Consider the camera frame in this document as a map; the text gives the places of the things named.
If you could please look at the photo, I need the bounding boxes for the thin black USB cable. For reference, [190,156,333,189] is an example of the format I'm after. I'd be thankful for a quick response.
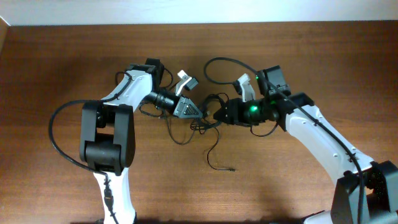
[139,92,236,172]

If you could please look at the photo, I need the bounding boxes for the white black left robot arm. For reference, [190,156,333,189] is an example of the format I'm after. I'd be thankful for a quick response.
[80,58,203,223]

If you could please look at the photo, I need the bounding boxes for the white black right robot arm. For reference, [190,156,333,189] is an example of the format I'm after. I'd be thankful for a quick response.
[213,66,397,223]

